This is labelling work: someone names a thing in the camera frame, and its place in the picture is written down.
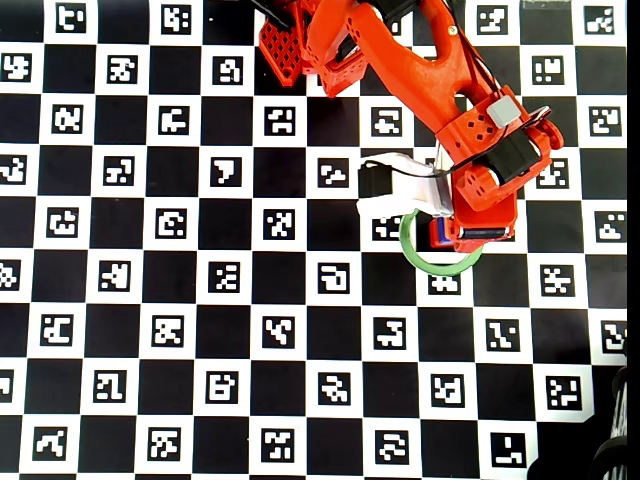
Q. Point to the red gripper body, black motor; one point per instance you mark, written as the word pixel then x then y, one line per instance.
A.
pixel 484 233

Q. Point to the blue cube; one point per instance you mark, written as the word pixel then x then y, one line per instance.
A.
pixel 442 229

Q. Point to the red cube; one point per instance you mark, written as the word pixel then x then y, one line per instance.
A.
pixel 434 235

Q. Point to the red robot arm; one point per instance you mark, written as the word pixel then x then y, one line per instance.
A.
pixel 400 65

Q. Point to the black white marker checkerboard mat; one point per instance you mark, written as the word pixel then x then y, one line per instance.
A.
pixel 250 250

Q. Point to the white wrist camera with mount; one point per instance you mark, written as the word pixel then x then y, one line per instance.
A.
pixel 395 185

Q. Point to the black flexible camera stand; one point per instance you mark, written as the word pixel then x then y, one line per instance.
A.
pixel 617 440

